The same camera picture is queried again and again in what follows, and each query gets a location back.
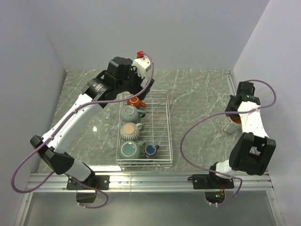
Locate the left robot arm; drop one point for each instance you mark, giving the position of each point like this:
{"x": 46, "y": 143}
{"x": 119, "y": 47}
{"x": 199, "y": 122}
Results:
{"x": 121, "y": 75}

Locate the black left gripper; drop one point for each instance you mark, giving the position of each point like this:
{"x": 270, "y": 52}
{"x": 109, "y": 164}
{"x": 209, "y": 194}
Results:
{"x": 136, "y": 91}

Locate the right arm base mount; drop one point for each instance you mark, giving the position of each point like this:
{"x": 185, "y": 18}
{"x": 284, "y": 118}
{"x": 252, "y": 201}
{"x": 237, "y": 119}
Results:
{"x": 214, "y": 186}

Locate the floral white ceramic mug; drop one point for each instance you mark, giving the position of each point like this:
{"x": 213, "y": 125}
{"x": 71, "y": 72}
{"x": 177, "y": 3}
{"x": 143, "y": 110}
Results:
{"x": 231, "y": 124}

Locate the orange ceramic mug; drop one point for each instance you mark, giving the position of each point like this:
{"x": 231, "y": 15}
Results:
{"x": 136, "y": 102}

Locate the pale blue ceramic mug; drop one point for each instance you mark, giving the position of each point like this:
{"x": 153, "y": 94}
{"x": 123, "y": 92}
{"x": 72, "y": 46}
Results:
{"x": 131, "y": 114}

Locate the ribbed striped ceramic cup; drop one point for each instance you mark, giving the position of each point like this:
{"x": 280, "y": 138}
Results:
{"x": 130, "y": 131}

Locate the white wire dish rack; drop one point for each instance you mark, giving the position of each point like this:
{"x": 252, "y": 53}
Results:
{"x": 156, "y": 131}

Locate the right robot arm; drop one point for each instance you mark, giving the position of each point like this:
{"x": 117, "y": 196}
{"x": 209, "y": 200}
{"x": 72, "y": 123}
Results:
{"x": 254, "y": 149}

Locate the small dark blue mug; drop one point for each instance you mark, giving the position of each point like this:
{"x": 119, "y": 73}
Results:
{"x": 150, "y": 151}

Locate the teal glazed ceramic mug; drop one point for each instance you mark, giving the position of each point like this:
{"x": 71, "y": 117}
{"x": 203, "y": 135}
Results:
{"x": 130, "y": 150}

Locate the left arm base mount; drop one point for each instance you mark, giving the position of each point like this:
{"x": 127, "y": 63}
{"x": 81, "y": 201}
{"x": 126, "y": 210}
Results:
{"x": 87, "y": 191}

